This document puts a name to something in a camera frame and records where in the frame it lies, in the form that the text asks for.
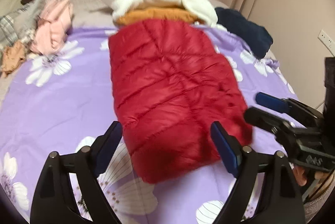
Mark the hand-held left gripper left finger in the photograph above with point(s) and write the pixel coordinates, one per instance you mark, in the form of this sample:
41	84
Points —
110	145

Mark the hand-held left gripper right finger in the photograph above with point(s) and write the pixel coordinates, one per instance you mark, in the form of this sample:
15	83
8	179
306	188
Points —
225	150

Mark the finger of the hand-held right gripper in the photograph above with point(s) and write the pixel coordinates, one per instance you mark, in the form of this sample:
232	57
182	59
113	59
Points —
264	119
272	102

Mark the red puffer jacket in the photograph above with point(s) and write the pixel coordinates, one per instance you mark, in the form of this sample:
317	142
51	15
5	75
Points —
170	87

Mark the person's right forearm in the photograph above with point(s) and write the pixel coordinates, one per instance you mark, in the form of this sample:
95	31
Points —
320	205

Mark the person's right hand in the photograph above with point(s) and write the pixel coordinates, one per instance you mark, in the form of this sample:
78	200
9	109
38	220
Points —
301	175

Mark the purple floral bed sheet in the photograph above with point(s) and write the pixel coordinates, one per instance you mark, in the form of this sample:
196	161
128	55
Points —
65	98

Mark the navy garment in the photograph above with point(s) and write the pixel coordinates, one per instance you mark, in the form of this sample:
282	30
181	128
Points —
246	30

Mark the pink garment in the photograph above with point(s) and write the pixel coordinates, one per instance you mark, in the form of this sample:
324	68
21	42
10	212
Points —
53	27

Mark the small tan cloth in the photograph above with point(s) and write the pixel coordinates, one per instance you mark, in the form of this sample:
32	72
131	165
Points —
13	56

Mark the orange-brown garment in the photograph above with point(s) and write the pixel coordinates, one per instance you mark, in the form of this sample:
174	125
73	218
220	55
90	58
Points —
157	14

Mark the mauve bed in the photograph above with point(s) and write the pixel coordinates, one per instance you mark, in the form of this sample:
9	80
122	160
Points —
81	4

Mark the plaid cloth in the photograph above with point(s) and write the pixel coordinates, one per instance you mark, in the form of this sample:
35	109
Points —
13	25

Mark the grey garment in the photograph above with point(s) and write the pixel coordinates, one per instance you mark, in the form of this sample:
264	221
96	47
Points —
34	5

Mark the white wall socket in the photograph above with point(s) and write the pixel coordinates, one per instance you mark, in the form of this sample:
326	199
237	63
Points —
327	39

